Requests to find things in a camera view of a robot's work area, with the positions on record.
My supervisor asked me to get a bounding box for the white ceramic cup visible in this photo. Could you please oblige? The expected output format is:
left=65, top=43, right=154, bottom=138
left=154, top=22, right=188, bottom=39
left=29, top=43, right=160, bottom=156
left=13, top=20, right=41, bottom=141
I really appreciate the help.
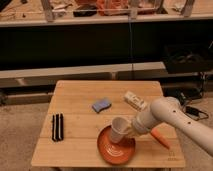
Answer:
left=109, top=117, right=129, bottom=143

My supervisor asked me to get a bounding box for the black striped cloth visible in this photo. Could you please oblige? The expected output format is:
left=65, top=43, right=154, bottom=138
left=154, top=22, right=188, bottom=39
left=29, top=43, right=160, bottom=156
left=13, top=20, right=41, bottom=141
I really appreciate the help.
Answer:
left=52, top=114, right=64, bottom=142

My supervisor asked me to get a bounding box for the blue sponge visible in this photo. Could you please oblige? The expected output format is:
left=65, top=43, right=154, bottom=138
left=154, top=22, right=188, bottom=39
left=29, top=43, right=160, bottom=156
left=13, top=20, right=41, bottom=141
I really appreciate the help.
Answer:
left=92, top=98, right=111, bottom=113

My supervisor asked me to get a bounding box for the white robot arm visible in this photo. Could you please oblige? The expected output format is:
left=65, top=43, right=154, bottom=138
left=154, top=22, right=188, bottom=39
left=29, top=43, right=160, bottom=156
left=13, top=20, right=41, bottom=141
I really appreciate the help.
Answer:
left=127, top=97, right=213, bottom=157

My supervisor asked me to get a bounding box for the orange ceramic bowl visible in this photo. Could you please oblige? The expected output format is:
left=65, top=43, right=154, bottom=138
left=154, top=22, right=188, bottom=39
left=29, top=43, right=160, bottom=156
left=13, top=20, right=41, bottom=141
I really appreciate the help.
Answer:
left=97, top=126, right=136, bottom=165

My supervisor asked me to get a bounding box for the black bin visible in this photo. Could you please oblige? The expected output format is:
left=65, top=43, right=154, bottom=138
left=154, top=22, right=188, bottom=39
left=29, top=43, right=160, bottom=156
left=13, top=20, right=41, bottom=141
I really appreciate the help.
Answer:
left=163, top=44, right=213, bottom=74

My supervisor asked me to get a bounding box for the wooden table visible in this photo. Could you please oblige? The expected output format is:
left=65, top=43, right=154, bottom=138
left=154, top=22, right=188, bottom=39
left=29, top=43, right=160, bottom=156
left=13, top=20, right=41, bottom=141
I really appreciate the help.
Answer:
left=30, top=79, right=186, bottom=169

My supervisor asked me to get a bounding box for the white rectangular box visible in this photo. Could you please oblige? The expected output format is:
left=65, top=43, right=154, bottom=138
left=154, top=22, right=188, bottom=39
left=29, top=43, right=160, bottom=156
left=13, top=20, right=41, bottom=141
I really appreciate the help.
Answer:
left=124, top=91, right=147, bottom=111

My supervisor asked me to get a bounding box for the black power adapter with cable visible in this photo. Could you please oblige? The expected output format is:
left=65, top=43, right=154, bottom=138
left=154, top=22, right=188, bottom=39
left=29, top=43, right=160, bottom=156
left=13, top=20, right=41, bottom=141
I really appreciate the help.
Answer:
left=185, top=106, right=209, bottom=121

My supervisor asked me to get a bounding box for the blue hanging cable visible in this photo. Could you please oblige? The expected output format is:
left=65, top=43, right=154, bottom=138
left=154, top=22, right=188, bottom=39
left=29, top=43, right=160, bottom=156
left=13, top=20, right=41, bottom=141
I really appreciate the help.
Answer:
left=127, top=14, right=136, bottom=81

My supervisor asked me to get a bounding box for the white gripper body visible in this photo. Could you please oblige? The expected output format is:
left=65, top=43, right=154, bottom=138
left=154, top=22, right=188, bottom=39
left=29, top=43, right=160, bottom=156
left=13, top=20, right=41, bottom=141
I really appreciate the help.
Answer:
left=127, top=110, right=156, bottom=138

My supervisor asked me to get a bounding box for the orange carrot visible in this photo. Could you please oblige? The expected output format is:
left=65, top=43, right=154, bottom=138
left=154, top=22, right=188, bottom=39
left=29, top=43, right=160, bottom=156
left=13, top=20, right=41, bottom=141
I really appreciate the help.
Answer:
left=150, top=129, right=170, bottom=149

